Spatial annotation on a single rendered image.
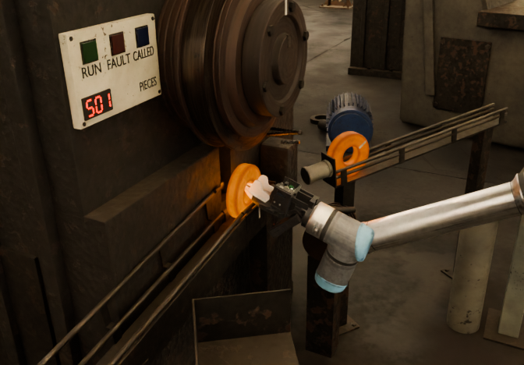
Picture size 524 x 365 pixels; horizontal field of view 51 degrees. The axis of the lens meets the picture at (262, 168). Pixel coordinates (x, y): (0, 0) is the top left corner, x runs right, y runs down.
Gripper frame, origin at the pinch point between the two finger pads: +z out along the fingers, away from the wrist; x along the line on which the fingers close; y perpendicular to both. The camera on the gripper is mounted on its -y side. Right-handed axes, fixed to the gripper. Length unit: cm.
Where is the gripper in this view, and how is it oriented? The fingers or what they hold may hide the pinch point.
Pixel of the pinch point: (246, 188)
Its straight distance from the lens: 152.5
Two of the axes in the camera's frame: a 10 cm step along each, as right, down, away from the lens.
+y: 2.6, -8.2, -5.1
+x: -4.4, 3.7, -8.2
